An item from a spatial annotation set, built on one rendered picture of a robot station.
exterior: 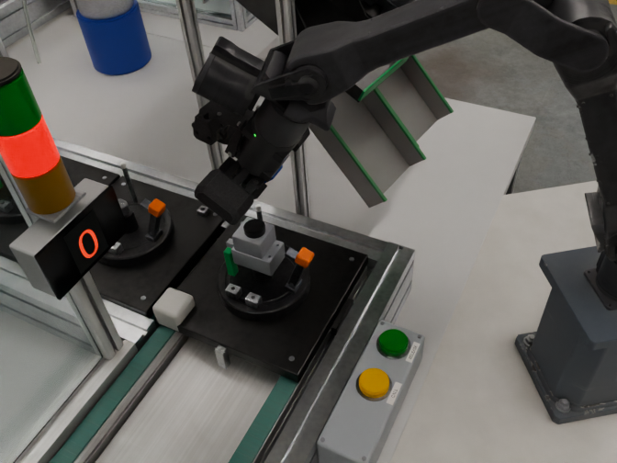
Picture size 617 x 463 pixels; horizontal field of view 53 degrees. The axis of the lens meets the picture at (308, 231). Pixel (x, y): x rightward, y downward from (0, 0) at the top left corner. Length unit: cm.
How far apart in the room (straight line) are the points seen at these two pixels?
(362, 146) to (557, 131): 200
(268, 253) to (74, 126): 82
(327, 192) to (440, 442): 55
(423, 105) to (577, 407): 59
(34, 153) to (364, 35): 34
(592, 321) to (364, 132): 48
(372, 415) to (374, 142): 47
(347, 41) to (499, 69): 277
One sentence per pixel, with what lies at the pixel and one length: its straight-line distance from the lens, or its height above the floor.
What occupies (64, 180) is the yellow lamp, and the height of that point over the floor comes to 129.
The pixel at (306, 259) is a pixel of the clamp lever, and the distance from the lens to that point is 84.
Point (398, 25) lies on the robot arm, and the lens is 61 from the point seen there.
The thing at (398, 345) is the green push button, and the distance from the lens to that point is 87.
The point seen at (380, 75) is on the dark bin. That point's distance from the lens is 93.
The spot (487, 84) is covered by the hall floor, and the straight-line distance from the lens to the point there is 324.
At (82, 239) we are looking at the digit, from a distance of 73.
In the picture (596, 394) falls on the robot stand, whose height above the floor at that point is 91.
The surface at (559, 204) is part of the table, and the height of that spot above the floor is 86.
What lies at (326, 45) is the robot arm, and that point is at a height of 139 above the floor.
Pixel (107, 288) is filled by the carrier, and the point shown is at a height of 97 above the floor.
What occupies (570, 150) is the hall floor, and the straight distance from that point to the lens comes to 289.
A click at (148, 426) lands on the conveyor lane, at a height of 92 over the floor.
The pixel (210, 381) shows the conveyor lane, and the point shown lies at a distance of 92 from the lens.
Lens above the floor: 169
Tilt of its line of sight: 45 degrees down
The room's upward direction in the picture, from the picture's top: 5 degrees counter-clockwise
